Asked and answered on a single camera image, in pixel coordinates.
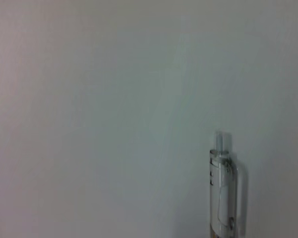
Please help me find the grey pen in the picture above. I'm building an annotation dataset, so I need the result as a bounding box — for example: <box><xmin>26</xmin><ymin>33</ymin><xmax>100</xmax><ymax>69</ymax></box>
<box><xmin>208</xmin><ymin>132</ymin><xmax>248</xmax><ymax>238</ymax></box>

